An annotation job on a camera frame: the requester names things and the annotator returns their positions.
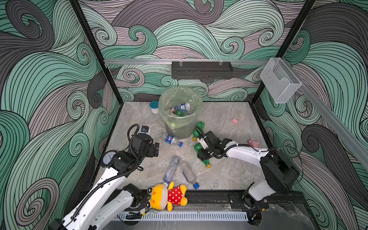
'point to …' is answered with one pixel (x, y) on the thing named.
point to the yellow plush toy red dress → (161, 197)
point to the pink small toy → (254, 143)
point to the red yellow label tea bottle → (172, 110)
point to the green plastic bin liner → (173, 97)
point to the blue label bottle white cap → (189, 106)
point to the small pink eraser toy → (235, 120)
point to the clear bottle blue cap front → (189, 175)
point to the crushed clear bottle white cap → (172, 167)
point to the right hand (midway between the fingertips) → (201, 154)
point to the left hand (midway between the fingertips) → (149, 142)
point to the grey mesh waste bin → (183, 133)
